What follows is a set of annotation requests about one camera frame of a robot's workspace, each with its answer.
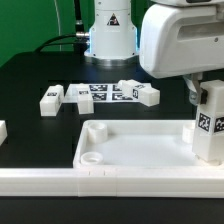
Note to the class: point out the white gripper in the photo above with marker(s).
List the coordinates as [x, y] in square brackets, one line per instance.
[180, 37]

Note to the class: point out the white marker base plate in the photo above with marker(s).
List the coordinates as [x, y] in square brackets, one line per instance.
[101, 93]

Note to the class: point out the white block left edge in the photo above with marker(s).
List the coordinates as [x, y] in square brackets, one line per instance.
[3, 131]

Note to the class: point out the white desk top tray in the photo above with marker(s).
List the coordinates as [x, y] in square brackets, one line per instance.
[139, 143]

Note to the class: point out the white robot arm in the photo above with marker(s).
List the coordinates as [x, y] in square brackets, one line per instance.
[113, 39]

